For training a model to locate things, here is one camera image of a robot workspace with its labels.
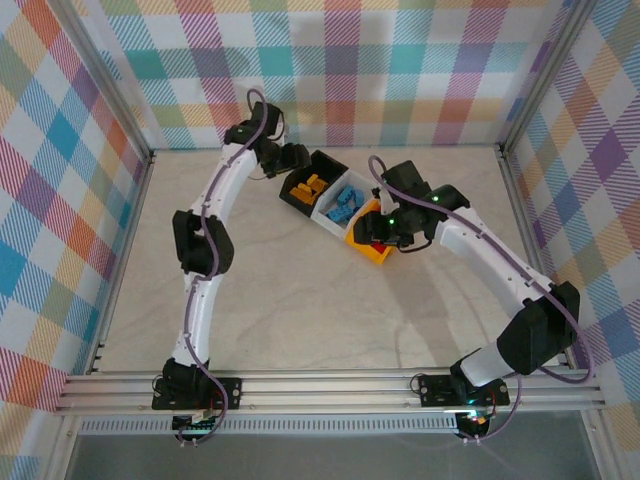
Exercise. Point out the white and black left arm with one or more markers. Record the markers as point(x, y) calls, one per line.
point(200, 320)

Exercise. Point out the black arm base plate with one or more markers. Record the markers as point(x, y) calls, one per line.
point(225, 392)
point(435, 392)

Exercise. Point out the yellow plastic bin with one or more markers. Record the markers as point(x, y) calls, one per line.
point(370, 256)

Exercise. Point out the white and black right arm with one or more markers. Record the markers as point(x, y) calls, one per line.
point(475, 250)

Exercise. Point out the aluminium side rail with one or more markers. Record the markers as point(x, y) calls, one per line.
point(515, 190)
point(131, 225)

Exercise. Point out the small electronics board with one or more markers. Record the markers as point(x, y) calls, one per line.
point(195, 424)
point(475, 421)

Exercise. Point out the aluminium frame post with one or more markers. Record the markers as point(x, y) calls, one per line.
point(545, 75)
point(107, 82)

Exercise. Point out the wide aluminium base rail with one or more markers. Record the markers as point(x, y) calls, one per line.
point(325, 392)

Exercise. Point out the yellow lego brick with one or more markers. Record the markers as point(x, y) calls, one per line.
point(302, 191)
point(314, 182)
point(300, 199)

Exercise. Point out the red lego brick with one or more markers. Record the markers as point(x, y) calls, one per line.
point(380, 247)

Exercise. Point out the white plastic bin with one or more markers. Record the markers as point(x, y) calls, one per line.
point(320, 222)

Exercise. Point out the black plastic bin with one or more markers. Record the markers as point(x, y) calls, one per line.
point(330, 167)

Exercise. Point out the plaid backdrop cloth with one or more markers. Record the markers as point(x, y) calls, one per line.
point(325, 60)
point(40, 200)
point(600, 200)

